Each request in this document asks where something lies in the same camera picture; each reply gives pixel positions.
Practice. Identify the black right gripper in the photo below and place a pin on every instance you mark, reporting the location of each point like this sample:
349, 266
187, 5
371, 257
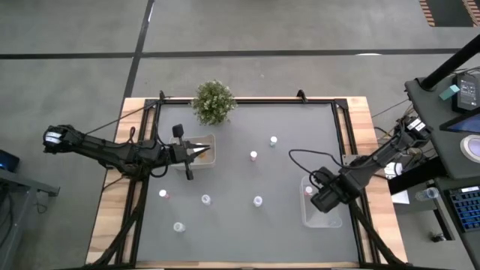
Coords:
328, 198

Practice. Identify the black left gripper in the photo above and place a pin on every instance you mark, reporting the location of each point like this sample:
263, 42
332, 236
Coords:
182, 154

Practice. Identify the amber medicine bottle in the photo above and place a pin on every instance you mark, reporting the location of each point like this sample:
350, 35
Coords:
200, 150

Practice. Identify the red medicine bottle white cap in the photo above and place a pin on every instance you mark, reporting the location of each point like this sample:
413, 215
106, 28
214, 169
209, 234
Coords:
308, 189

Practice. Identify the clear medicine bottle white cap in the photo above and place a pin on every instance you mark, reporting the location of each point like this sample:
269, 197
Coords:
179, 226
205, 198

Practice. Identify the clear bottle with red pills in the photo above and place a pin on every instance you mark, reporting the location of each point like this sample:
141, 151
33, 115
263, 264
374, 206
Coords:
162, 193

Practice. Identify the pink medicine bottle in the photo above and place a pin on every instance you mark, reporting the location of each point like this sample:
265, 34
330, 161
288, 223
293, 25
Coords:
253, 154

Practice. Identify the white vial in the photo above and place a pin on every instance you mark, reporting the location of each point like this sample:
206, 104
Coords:
273, 140

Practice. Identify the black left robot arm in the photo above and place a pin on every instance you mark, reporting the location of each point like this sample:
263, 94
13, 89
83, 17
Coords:
112, 152

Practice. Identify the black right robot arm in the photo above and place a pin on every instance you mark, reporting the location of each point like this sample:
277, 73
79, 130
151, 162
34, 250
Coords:
375, 161

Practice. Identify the clear plastic bin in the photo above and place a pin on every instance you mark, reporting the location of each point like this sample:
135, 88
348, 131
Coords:
318, 221

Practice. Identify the left clear plastic tray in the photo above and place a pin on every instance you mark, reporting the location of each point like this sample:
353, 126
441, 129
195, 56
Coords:
210, 165

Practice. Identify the green artificial potted plant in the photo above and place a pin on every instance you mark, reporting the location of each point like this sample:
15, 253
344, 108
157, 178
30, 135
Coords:
213, 101

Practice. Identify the white power adapter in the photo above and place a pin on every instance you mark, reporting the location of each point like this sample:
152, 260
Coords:
390, 169

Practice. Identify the white paper sheet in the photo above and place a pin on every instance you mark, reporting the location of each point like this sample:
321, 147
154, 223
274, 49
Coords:
400, 197

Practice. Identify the grey table mat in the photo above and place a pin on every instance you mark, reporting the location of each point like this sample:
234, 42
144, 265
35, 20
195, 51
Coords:
240, 232

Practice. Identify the clear plastic water bottle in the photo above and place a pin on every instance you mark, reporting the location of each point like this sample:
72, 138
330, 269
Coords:
427, 194

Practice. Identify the small black floor object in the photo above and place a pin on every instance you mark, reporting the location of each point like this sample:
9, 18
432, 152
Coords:
437, 237

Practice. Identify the backlit black keyboard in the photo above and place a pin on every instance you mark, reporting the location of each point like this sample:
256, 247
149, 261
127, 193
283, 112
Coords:
465, 210

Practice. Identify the dark grey side desk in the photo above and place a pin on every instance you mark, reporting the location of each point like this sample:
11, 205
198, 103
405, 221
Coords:
437, 108

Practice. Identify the dark grey keyboard desk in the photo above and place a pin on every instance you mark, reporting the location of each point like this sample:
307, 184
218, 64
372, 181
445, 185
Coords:
474, 243

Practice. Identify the white round disc device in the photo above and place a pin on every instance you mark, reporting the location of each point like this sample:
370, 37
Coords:
473, 147

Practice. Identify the tablet with blue screen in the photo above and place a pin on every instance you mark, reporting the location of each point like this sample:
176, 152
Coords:
467, 124

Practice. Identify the small teal box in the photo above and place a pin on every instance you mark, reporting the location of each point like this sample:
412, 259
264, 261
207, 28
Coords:
449, 92

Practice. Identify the black electronics box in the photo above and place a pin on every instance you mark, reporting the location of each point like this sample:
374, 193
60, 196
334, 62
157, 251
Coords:
467, 93

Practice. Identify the grey metal table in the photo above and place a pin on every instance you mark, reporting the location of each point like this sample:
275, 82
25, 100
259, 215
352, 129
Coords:
22, 183

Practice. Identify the black round pole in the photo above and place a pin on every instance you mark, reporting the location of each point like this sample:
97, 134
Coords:
450, 63

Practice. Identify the blue-lit black device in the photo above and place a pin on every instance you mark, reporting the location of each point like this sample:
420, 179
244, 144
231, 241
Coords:
7, 162

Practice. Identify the dark rug orange striped edges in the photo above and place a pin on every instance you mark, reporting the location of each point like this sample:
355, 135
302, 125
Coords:
446, 13

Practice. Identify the black aluminium table frame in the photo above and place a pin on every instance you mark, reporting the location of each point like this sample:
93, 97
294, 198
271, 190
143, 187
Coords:
318, 101

